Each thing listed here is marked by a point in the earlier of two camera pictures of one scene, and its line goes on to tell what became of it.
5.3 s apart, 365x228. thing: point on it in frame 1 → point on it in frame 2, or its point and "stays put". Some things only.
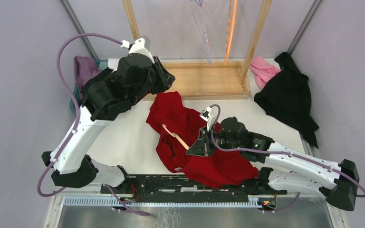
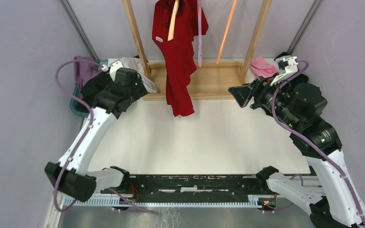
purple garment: x=85 y=68 stays put
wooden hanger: x=175 y=135 → x=171 y=33
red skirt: x=226 y=167 → x=178 y=53
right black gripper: x=202 y=147 → x=260 y=86
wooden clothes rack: x=208 y=80 stays put
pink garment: x=263 y=71 stays put
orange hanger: x=232 y=11 → x=219 y=55
